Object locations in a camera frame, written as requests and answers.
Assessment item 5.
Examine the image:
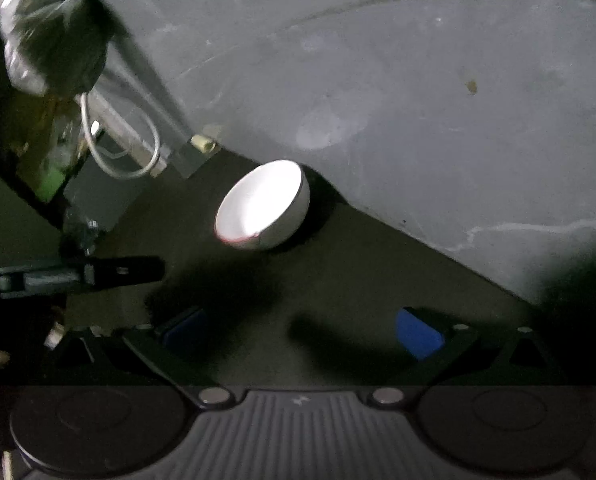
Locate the white ceramic bowl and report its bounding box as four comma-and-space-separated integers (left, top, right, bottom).
215, 159, 311, 252

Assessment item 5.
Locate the green box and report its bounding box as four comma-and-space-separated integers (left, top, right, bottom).
36, 160, 72, 202

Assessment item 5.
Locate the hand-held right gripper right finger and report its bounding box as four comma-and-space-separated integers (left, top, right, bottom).
368, 306, 574, 408

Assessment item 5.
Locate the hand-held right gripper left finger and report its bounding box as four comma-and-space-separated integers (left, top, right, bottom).
52, 305, 233, 408

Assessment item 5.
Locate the white hose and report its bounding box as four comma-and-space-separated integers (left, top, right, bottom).
80, 91, 161, 180

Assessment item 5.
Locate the grey cabinet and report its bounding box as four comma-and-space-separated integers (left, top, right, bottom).
62, 156, 143, 232

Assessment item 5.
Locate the kitchen cleaver cream handle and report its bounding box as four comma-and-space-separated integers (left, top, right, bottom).
170, 125, 225, 179

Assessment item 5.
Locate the hanging clear plastic bag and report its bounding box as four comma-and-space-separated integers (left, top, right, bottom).
0, 0, 109, 97

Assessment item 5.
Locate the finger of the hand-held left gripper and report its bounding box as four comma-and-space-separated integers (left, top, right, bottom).
0, 255, 167, 301

